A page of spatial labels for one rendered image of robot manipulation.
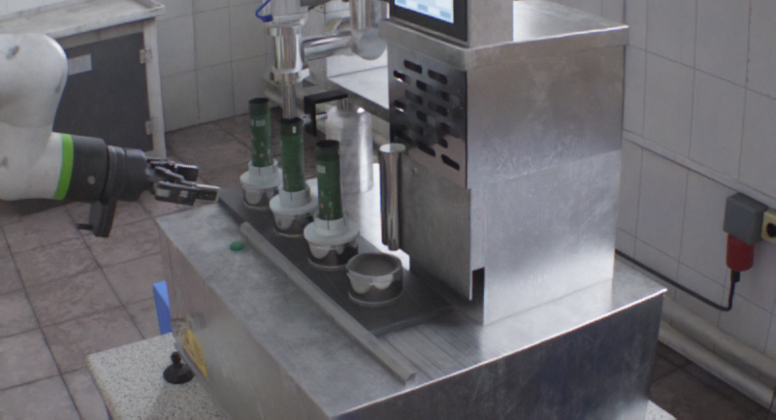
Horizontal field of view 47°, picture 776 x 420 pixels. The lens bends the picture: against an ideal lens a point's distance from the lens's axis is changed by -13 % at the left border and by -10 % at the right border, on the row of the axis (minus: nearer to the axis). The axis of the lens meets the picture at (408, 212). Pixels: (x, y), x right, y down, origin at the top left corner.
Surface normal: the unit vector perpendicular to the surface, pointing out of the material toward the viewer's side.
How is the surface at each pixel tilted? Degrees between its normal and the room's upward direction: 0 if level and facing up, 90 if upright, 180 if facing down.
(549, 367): 90
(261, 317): 0
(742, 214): 90
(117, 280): 0
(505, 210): 90
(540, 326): 0
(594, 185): 90
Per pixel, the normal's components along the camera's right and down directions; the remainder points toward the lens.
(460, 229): -0.85, 0.23
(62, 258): -0.02, -0.91
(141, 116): 0.52, 0.34
